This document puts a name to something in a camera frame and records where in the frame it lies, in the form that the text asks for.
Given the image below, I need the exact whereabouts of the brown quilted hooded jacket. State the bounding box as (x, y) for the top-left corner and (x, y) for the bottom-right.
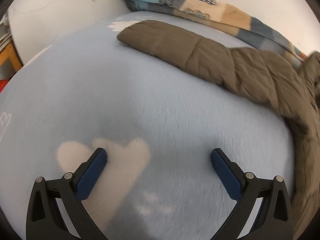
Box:
(117, 21), (319, 239)

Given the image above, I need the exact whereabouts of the wooden furniture at left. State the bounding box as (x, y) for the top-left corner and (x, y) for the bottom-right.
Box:
(0, 15), (23, 81)

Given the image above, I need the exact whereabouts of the patchwork patterned rolled blanket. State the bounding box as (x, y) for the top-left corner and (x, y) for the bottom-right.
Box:
(124, 0), (307, 68)

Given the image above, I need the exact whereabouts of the red object beside bed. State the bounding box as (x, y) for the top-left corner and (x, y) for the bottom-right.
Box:
(0, 80), (9, 93)

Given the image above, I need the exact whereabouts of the light blue cloud bedsheet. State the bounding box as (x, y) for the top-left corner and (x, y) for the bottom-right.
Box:
(1, 11), (294, 239)

